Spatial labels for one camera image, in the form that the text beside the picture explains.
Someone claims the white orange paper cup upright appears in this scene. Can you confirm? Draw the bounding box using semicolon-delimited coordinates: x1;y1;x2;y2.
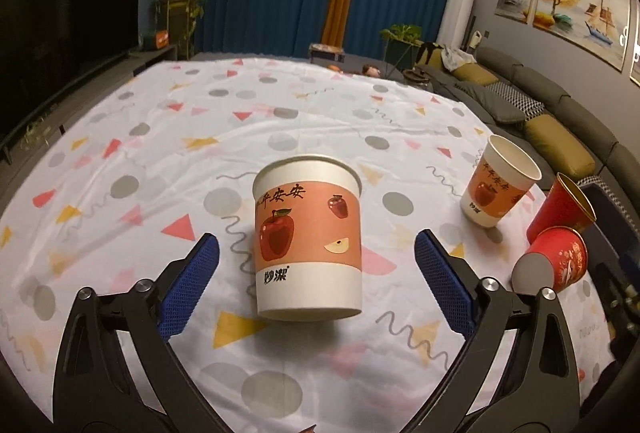
460;135;542;228

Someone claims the grey sectional sofa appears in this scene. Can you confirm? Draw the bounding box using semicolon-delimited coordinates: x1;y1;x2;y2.
414;43;639;205

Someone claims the right purple painting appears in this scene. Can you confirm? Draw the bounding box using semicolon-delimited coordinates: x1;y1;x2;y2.
629;0;640;86

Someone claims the red gold paper cup tilted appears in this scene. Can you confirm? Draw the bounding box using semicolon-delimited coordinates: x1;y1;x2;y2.
526;173;597;243

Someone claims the black white patterned cushion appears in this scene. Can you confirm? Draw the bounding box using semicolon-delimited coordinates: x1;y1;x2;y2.
487;81;544;119

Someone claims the patterned white tablecloth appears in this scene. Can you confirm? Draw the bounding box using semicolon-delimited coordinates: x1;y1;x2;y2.
1;58;624;432

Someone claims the green potted plant by curtain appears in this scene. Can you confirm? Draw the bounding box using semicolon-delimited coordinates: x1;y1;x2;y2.
380;23;423;78

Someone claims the black flat television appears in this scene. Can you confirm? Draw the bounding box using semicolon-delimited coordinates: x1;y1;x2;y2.
1;0;139;135

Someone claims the white standing air conditioner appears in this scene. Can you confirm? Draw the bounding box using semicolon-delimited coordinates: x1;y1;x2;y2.
436;0;474;48

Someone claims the mustard yellow sofa cushion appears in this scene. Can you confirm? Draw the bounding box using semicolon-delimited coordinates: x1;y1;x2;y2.
524;114;596;178

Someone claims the dark grey trash bin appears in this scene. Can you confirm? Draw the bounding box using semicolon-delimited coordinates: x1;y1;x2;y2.
578;176;639;319

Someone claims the white orange paper cup lying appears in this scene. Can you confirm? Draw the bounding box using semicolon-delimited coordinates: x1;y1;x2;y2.
253;154;362;323

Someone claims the potted plant on stand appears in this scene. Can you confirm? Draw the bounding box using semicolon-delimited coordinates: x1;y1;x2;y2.
154;0;206;60

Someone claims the sailboat tree painting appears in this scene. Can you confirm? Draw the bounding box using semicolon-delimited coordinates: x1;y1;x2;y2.
533;0;631;71

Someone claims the red paper cup lying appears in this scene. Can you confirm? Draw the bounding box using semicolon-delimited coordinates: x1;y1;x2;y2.
510;226;588;295

